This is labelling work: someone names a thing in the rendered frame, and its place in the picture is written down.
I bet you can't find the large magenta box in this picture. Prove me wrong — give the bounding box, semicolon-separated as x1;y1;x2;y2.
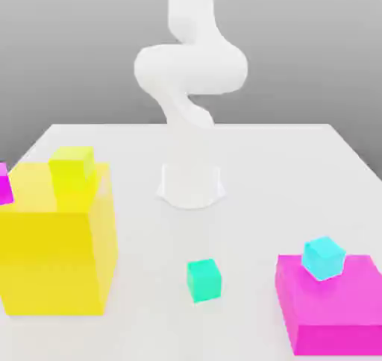
275;254;382;357

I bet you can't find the small cyan cube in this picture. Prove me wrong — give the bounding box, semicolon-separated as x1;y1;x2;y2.
301;236;347;282

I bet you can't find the small yellow cube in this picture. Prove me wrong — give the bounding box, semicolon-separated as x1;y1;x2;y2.
48;145;98;213

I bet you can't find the large yellow box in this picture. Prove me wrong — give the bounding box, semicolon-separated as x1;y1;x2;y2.
0;161;119;317

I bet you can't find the small magenta cube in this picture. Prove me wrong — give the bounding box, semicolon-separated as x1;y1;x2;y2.
0;162;15;206

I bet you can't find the small green cube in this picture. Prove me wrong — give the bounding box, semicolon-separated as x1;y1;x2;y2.
187;258;222;304

